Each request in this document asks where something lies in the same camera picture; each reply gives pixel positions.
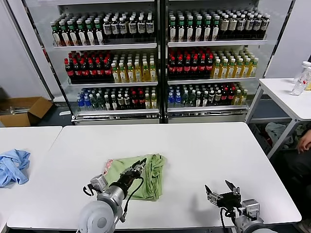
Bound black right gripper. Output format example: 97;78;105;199
204;180;242;208

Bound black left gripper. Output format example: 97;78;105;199
120;158;148;187

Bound light green t-shirt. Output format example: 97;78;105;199
103;152;168;202

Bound dark patterned clothes pile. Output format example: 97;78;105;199
293;122;307;146

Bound bystander hand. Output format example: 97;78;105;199
298;128;311;154

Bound white beverage display cooler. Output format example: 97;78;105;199
57;0;161;125
166;0;268;123

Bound white cooler shelf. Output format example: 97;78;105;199
53;43;158;50
74;108;160;117
167;104;248;113
168;77;257;85
168;40;268;48
68;81;158;87

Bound black bystander trousers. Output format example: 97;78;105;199
276;148;311;219

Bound white crumpled garment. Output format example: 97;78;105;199
264;122;294;146

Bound white side table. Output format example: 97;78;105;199
244;78;311;161

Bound brown cardboard box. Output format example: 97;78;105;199
0;96;54;127

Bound crumpled light blue shirt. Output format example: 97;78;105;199
0;149;31;188

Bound clear bottle red label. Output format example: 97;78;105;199
291;72;306;96

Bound silver packaged rods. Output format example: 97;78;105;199
0;103;32;115

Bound white cap dark label bottle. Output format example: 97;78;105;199
103;17;113;41
137;16;147;39
120;16;129;40
111;17;121;41
146;15;155;39
128;16;138;40

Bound green cap tea bottle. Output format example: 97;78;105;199
169;17;178;42
177;17;187;42
67;21;79;46
211;17;221;42
51;23;62;47
93;19;104;46
186;16;195;42
203;16;212;42
85;20;96;46
76;20;87;46
194;16;204;42
59;21;70;46

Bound clear jar white lid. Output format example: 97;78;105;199
301;61;311;91

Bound white cap beige label bottle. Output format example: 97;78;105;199
245;14;255;40
262;14;271;39
229;14;239;41
254;14;263;39
220;15;230;41
237;14;247;40

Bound glass cooler door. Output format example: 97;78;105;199
257;0;297;81
6;0;75;119

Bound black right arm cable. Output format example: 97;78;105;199
220;206;241;233

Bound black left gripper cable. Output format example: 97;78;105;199
120;178;144;223

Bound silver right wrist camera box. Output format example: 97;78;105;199
242;199;261;220

